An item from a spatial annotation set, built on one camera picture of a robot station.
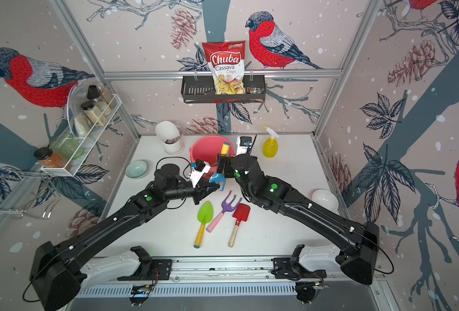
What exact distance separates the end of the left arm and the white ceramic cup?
1.57ft

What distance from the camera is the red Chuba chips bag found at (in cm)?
81

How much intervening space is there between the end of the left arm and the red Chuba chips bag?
0.45 metres

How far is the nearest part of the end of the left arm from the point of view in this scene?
569mm

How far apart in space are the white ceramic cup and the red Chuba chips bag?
1.19 feet

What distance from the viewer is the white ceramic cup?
3.47 ft
